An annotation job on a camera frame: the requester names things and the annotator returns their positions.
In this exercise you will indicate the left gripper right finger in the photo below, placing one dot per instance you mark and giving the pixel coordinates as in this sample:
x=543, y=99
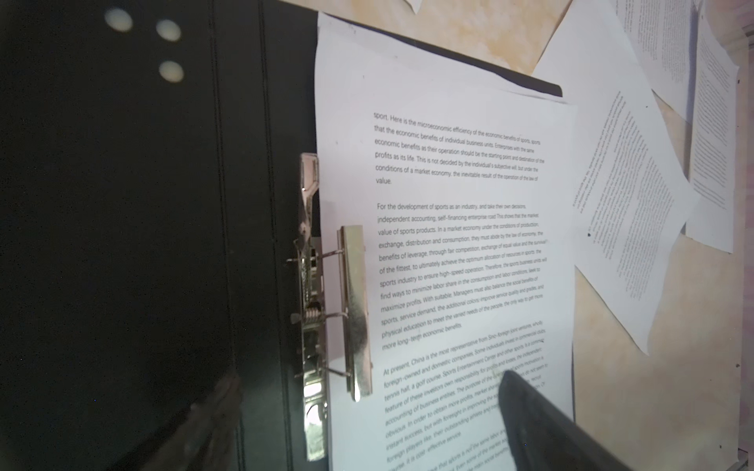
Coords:
x=541, y=437

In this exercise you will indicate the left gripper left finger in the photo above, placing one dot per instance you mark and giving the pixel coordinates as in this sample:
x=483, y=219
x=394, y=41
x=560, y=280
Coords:
x=206, y=439

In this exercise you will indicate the printed sheet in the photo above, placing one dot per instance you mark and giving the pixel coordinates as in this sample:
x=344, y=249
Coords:
x=712, y=163
x=415, y=5
x=663, y=36
x=631, y=197
x=461, y=193
x=436, y=61

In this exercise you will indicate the blue A4 clip folder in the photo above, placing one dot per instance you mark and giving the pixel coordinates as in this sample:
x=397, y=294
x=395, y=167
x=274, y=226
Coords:
x=149, y=151

